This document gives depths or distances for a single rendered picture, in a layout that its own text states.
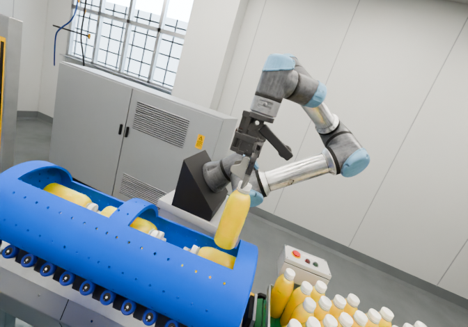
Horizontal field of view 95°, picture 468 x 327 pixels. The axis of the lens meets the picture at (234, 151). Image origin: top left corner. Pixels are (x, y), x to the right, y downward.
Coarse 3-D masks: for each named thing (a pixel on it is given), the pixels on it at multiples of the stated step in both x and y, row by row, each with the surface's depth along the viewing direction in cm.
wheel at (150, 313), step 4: (148, 308) 67; (144, 312) 66; (148, 312) 66; (152, 312) 66; (156, 312) 67; (144, 316) 66; (148, 316) 66; (152, 316) 66; (156, 316) 66; (144, 320) 66; (148, 320) 66; (152, 320) 66; (156, 320) 66; (148, 324) 65; (152, 324) 65
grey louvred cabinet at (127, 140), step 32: (64, 64) 252; (64, 96) 259; (96, 96) 245; (128, 96) 233; (160, 96) 224; (64, 128) 267; (96, 128) 252; (128, 128) 238; (160, 128) 227; (192, 128) 217; (224, 128) 219; (64, 160) 275; (96, 160) 260; (128, 160) 246; (160, 160) 233; (128, 192) 252; (160, 192) 239
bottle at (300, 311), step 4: (300, 304) 75; (296, 308) 75; (300, 308) 74; (304, 308) 73; (292, 312) 76; (296, 312) 74; (300, 312) 73; (304, 312) 72; (308, 312) 72; (312, 312) 72; (292, 316) 75; (296, 316) 73; (300, 316) 72; (304, 316) 72; (308, 316) 72; (312, 316) 72; (288, 320) 77; (300, 320) 72; (304, 320) 72
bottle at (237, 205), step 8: (240, 192) 62; (248, 192) 62; (232, 200) 62; (240, 200) 61; (248, 200) 62; (224, 208) 64; (232, 208) 61; (240, 208) 61; (248, 208) 62; (224, 216) 63; (232, 216) 61; (240, 216) 61; (224, 224) 62; (232, 224) 62; (240, 224) 62; (216, 232) 65; (224, 232) 62; (232, 232) 62; (216, 240) 64; (224, 240) 63; (232, 240) 63; (224, 248) 63; (232, 248) 64
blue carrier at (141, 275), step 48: (0, 192) 67; (48, 192) 68; (96, 192) 90; (48, 240) 63; (96, 240) 62; (144, 240) 63; (192, 240) 86; (240, 240) 74; (144, 288) 60; (192, 288) 59; (240, 288) 59
